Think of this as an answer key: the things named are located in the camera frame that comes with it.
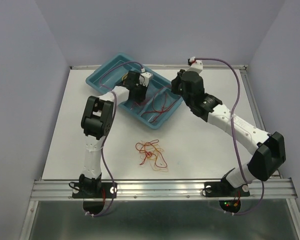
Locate thin pink red wires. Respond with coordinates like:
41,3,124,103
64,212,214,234
131,98,151,108

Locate separated red wire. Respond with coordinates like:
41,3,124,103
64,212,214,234
141,86,181,123

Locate red yellow wire bundle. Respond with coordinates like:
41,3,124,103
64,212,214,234
134,138,170,174

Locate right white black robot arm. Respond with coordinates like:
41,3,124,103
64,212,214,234
171,69,286,195

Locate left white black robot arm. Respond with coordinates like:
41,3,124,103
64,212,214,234
69,69,153,199

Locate teal plastic compartment tray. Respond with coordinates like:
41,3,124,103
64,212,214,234
85,53,183,130

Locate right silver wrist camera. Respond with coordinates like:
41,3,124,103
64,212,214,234
186,56,203,74

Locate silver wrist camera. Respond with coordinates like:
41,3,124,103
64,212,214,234
186,56,203,74
139,71,153,88

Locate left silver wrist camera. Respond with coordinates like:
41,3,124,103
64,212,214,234
139,71,153,88

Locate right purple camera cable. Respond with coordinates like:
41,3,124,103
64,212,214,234
196,57,266,216

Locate purple camera cable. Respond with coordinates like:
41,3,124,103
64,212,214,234
91,61,146,218
196,57,266,216

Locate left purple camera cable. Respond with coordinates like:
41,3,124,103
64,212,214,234
91,61,146,218

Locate aluminium table edge frame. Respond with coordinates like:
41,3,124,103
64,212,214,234
69,64,283,179

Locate aluminium front mounting rail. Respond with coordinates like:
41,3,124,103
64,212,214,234
30,178,298,201

